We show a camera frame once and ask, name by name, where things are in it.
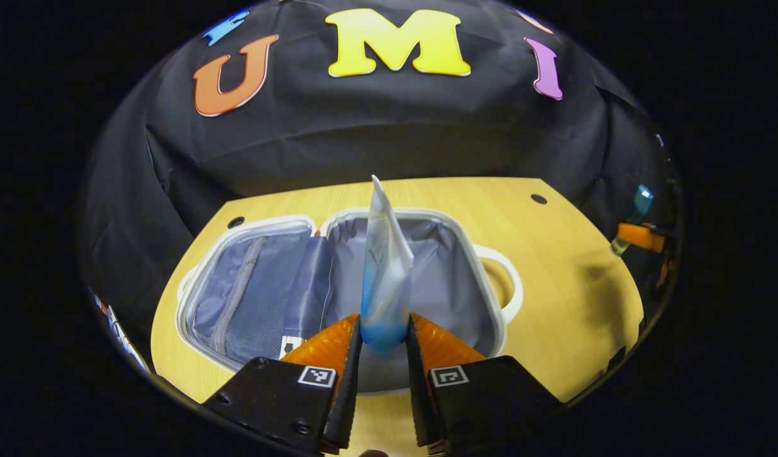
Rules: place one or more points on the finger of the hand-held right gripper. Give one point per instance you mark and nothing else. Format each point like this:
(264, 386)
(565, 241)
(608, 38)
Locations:
(663, 273)
(639, 236)

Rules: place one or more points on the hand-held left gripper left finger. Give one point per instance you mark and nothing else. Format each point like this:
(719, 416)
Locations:
(348, 393)

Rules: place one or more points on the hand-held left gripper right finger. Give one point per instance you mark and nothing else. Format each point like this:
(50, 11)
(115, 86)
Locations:
(419, 393)

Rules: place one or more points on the blue capped clear bottle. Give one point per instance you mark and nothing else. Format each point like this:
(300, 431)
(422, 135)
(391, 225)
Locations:
(643, 202)

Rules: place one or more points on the white blue cream tube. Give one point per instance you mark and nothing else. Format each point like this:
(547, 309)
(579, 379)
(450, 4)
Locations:
(386, 279)

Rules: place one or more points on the white suitcase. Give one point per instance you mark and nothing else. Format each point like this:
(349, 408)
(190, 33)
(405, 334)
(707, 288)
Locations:
(262, 285)

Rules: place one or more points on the black backdrop cloth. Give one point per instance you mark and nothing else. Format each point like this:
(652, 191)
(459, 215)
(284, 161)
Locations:
(376, 127)

